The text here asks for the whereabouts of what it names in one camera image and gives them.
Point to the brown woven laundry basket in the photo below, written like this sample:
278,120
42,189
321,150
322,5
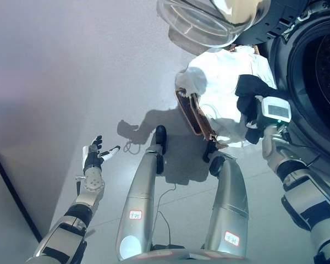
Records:
193,115

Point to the grey front-load washing machine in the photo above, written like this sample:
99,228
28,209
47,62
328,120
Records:
305,68

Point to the round washer door with glass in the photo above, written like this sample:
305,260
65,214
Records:
198,22

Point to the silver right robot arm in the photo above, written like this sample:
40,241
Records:
305,198

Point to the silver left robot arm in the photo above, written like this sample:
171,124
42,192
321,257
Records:
85,192

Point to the black cloth garment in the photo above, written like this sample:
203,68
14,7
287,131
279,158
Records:
250,88

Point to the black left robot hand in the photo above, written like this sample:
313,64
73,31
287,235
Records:
93,156

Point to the white cloth garment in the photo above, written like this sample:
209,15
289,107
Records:
225,71

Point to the silver right robot leg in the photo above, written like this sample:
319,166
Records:
231,192

